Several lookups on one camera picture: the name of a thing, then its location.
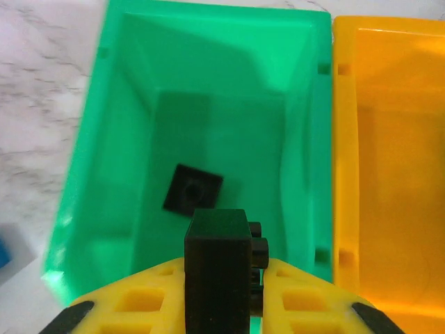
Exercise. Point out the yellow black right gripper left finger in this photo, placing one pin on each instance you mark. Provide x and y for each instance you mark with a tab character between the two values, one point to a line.
139	313

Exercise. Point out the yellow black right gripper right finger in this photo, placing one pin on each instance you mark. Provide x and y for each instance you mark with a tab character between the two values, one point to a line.
306	313

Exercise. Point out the tall black lego brick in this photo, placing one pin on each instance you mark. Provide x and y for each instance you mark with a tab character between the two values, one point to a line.
217	271

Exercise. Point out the blue lego brick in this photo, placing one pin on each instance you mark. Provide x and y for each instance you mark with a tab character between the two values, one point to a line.
4	252

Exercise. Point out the green bin with black legos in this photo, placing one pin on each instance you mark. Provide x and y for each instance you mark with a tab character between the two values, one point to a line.
222	87

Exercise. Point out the small black lego brick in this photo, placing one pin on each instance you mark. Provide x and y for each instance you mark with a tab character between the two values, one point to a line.
193	189

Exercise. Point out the yellow plastic bin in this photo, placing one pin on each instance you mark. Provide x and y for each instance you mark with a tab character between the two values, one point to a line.
396	156

